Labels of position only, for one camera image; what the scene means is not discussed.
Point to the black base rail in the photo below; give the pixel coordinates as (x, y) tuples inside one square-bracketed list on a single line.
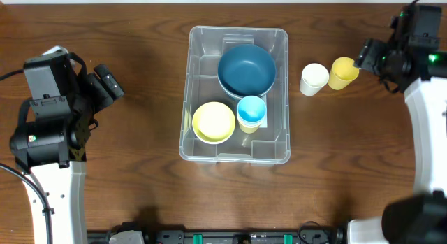
[(310, 235)]

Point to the clear plastic storage bin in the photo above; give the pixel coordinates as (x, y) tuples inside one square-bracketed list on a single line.
[(270, 144)]

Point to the cream cup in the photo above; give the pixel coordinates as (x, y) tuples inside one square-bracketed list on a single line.
[(313, 78)]

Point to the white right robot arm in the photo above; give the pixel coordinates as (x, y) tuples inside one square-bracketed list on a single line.
[(420, 75)]

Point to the yellow bowl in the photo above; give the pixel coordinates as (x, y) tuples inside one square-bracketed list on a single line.
[(213, 123)]

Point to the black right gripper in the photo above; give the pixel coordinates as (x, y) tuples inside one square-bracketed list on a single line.
[(370, 55)]

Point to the white label in bin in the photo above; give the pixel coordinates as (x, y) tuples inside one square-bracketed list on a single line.
[(266, 114)]

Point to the light blue cup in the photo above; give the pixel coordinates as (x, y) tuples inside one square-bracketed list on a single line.
[(251, 110)]

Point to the yellow cup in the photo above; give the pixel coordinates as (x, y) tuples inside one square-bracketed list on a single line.
[(249, 129), (342, 73)]

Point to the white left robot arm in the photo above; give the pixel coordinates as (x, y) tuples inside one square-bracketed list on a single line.
[(49, 141)]

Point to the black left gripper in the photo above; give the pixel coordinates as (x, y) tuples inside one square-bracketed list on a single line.
[(107, 82)]

